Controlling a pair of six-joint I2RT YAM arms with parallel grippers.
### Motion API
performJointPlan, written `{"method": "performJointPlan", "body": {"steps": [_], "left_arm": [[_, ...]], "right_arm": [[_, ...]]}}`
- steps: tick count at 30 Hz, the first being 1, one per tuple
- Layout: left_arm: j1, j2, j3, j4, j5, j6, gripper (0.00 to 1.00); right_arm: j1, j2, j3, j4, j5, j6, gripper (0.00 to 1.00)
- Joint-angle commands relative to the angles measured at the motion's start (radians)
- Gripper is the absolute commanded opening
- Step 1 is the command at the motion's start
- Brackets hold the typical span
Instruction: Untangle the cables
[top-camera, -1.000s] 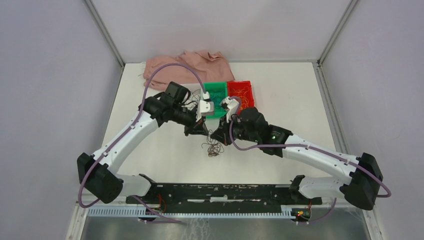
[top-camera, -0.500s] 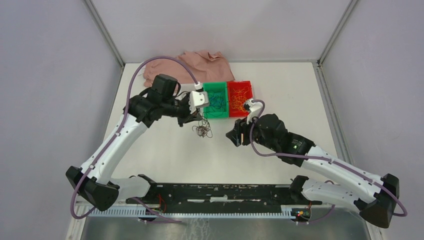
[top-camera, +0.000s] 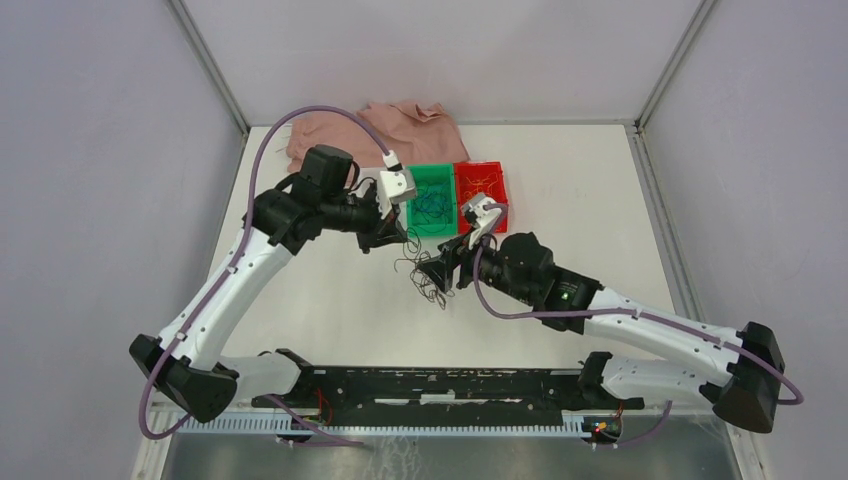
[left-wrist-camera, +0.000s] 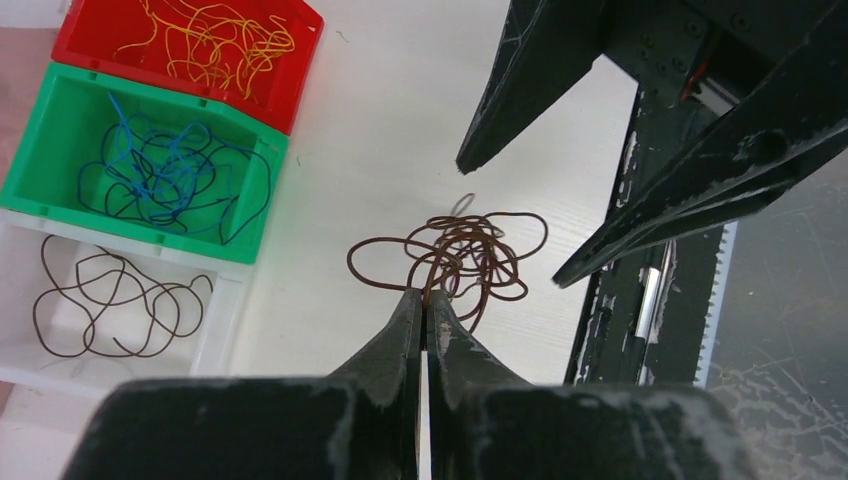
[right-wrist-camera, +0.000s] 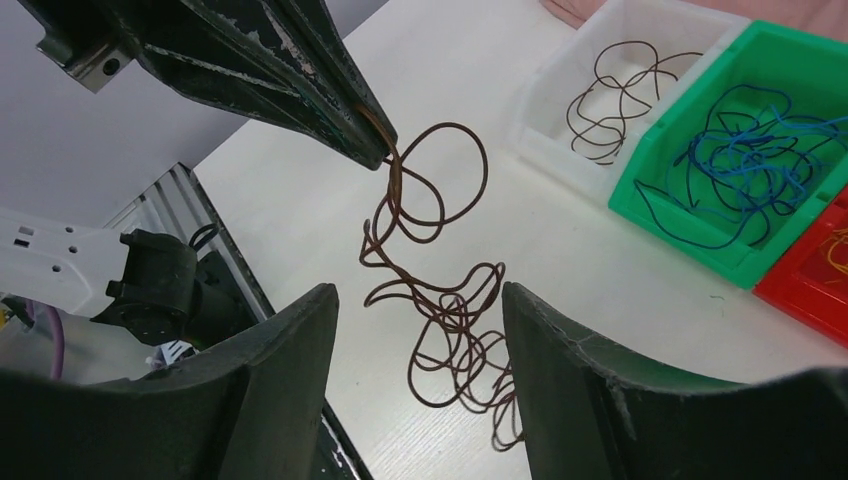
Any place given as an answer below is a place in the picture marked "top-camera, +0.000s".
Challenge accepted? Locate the white slotted cable duct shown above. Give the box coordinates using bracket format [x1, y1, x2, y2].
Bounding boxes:
[178, 410, 609, 440]

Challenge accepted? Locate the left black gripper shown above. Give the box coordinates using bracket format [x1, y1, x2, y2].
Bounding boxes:
[322, 183, 409, 254]

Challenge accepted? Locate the dark blue thin wire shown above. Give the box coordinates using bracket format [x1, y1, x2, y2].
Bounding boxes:
[413, 176, 454, 229]

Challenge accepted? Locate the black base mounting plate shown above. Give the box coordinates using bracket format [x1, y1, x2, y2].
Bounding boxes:
[281, 366, 645, 427]

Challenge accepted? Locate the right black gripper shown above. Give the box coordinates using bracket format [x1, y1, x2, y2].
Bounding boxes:
[417, 221, 535, 304]

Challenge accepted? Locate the coloured wire bundle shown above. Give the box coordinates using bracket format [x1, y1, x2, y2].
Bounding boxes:
[393, 229, 456, 311]

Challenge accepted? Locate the green plastic bin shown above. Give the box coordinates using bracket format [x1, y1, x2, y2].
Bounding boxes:
[406, 164, 458, 237]

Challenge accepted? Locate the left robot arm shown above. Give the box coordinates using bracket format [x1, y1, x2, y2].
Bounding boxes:
[129, 145, 416, 423]

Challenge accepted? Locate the red plastic bin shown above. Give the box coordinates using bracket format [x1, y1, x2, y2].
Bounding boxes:
[453, 162, 509, 234]

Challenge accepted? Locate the pink crumpled cloth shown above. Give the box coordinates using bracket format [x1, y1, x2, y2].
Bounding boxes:
[286, 100, 470, 173]

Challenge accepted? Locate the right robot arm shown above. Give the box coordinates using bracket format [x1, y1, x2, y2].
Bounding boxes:
[416, 233, 786, 434]

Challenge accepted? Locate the yellow thin wire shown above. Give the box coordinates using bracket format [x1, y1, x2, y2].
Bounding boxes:
[462, 170, 507, 207]

